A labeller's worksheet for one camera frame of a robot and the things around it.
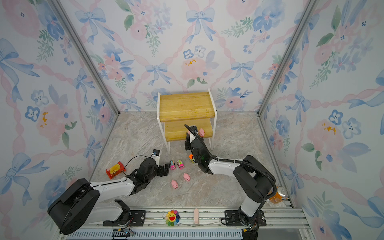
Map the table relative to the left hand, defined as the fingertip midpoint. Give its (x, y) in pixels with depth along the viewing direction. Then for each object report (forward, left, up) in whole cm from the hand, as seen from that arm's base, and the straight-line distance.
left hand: (164, 161), depth 89 cm
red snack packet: (-5, +28, -2) cm, 29 cm away
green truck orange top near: (+4, -16, -1) cm, 16 cm away
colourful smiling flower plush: (-29, -7, -3) cm, 30 cm away
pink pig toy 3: (-13, -7, -3) cm, 15 cm away
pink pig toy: (+11, -15, +13) cm, 23 cm away
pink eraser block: (-28, -19, -2) cm, 34 cm away
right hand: (+12, -15, +13) cm, 23 cm away
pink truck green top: (-1, -10, -2) cm, 10 cm away
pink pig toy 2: (-9, -14, -3) cm, 16 cm away
